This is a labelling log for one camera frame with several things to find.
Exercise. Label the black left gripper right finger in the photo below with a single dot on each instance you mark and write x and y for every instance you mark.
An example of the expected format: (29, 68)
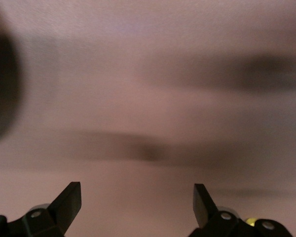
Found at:
(207, 214)

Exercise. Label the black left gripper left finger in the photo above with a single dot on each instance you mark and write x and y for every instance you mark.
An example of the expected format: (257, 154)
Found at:
(61, 212)

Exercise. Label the yellow letter H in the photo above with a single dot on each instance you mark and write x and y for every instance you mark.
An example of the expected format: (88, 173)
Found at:
(250, 220)

